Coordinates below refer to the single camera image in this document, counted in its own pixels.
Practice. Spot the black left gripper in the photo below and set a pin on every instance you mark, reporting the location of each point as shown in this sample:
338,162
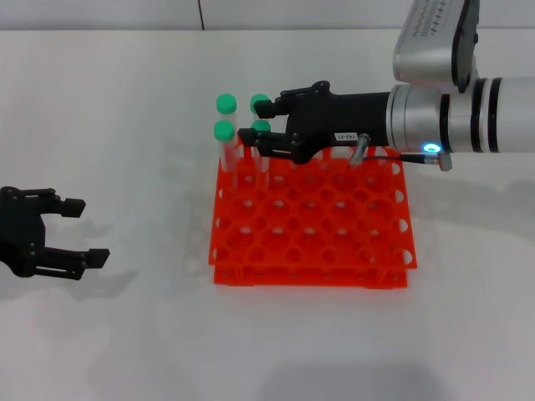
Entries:
21,234

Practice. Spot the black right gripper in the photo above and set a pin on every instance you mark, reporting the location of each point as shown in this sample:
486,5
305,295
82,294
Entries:
347,119

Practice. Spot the orange test tube rack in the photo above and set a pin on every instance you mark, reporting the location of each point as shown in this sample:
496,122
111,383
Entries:
309,280

